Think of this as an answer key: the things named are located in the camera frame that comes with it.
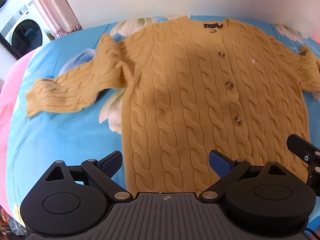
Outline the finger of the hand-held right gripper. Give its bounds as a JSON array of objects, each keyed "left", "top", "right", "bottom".
[{"left": 286, "top": 134, "right": 320, "bottom": 188}]

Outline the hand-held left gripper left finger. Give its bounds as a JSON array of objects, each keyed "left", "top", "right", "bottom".
[{"left": 44, "top": 151, "right": 134, "bottom": 202}]

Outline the mustard cable-knit cardigan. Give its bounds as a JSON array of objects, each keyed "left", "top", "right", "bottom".
[{"left": 26, "top": 16, "right": 320, "bottom": 193}]

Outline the pink curtain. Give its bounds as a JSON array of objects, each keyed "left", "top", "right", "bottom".
[{"left": 21, "top": 0, "right": 83, "bottom": 38}]

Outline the white washing machine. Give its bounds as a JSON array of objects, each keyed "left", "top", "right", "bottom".
[{"left": 0, "top": 0, "right": 54, "bottom": 60}]

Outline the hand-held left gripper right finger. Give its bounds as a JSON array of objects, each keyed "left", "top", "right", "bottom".
[{"left": 199, "top": 150, "right": 292, "bottom": 203}]

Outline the pink blanket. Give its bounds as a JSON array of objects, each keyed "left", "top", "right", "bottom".
[{"left": 0, "top": 50, "right": 34, "bottom": 220}]

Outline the blue floral bedsheet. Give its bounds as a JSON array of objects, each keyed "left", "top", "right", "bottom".
[{"left": 5, "top": 15, "right": 320, "bottom": 230}]

